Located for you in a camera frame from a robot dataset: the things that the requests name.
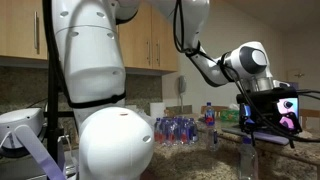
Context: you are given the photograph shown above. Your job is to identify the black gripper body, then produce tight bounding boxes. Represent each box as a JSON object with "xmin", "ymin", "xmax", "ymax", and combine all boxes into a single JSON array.
[{"xmin": 248, "ymin": 98, "xmax": 280, "ymax": 127}]

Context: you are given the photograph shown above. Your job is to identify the small clear blue-label water bottle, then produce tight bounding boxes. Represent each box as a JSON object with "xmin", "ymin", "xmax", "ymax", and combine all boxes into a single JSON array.
[{"xmin": 238, "ymin": 135, "xmax": 260, "ymax": 180}]

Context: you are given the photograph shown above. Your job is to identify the Fiji water bottle red flower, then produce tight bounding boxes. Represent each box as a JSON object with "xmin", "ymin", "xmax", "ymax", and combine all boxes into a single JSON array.
[{"xmin": 204, "ymin": 101, "xmax": 216, "ymax": 128}]

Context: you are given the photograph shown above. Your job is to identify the grey open laptop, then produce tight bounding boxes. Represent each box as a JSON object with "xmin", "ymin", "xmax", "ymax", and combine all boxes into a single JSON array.
[{"xmin": 222, "ymin": 94, "xmax": 303, "ymax": 147}]

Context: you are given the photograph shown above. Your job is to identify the shrink-wrapped pack of water bottles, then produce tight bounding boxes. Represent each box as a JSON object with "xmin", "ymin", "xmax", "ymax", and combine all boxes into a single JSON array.
[{"xmin": 153, "ymin": 115, "xmax": 200, "ymax": 146}]

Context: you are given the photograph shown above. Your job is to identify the beige woven placemat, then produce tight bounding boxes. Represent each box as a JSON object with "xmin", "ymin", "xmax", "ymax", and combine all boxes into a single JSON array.
[{"xmin": 297, "ymin": 129, "xmax": 313, "ymax": 140}]

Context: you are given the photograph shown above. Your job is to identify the green floral tissue box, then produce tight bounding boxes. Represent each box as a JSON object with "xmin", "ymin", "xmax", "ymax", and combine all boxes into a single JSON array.
[{"xmin": 219, "ymin": 103, "xmax": 241, "ymax": 123}]

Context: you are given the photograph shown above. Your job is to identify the flat screen on stand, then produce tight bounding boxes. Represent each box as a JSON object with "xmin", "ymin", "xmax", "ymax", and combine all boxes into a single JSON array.
[{"xmin": 279, "ymin": 80, "xmax": 300, "ymax": 90}]

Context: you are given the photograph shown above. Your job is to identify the white paper towel roll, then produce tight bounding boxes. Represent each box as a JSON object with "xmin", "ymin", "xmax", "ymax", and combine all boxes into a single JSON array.
[{"xmin": 149, "ymin": 101, "xmax": 167, "ymax": 120}]

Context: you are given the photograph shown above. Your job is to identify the black camera stand pole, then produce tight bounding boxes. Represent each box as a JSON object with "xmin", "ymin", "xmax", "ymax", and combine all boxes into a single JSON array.
[{"xmin": 43, "ymin": 56, "xmax": 76, "ymax": 164}]

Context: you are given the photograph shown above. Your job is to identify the white headset with purple strap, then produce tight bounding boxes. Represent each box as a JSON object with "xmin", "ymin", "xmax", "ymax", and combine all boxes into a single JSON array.
[{"xmin": 0, "ymin": 107, "xmax": 68, "ymax": 180}]

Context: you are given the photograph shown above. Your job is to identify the silver cabinet door handle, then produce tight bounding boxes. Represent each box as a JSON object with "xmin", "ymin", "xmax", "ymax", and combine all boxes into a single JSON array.
[{"xmin": 33, "ymin": 10, "xmax": 40, "ymax": 54}]

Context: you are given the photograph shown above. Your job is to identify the light wooden wall cabinets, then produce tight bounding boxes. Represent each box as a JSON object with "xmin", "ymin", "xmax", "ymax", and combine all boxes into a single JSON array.
[{"xmin": 0, "ymin": 0, "xmax": 179, "ymax": 74}]

